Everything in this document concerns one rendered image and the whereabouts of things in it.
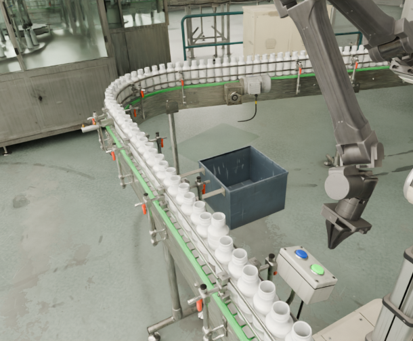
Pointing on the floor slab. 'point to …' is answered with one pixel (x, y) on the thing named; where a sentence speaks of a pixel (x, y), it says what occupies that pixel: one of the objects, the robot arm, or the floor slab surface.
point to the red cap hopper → (203, 32)
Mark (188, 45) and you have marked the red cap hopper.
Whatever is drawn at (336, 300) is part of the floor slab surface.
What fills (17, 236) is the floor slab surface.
